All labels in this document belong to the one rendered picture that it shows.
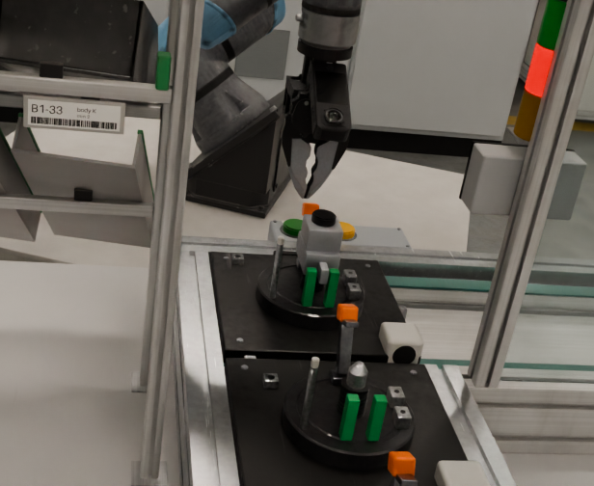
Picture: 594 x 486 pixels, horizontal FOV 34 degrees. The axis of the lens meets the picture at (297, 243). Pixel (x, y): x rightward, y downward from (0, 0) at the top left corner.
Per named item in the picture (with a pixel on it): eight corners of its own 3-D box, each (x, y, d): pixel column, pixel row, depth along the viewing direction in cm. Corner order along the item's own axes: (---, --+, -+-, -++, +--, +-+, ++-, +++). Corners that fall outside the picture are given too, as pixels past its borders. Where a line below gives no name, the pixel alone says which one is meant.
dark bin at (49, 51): (56, 95, 116) (65, 35, 116) (164, 111, 116) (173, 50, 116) (-10, 61, 88) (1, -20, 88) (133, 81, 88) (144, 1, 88)
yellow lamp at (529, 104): (506, 125, 106) (517, 83, 104) (549, 129, 107) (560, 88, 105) (522, 143, 102) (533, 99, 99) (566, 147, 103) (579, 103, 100)
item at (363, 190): (67, 105, 213) (67, 93, 211) (470, 188, 203) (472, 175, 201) (-114, 237, 151) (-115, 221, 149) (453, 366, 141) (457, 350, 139)
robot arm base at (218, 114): (219, 136, 185) (188, 94, 183) (279, 95, 178) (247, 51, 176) (192, 164, 172) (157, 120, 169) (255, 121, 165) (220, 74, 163)
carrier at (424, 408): (223, 371, 111) (235, 277, 105) (421, 377, 116) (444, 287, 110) (244, 523, 90) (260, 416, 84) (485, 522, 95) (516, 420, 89)
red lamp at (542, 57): (517, 82, 104) (528, 39, 102) (560, 87, 105) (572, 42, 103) (534, 98, 99) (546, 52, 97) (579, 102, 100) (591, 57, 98)
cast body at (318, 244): (295, 250, 124) (303, 202, 121) (328, 252, 125) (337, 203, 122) (305, 283, 117) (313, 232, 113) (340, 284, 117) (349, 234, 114)
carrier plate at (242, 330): (208, 263, 133) (210, 250, 132) (375, 272, 138) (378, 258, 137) (222, 364, 112) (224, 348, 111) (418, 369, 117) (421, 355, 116)
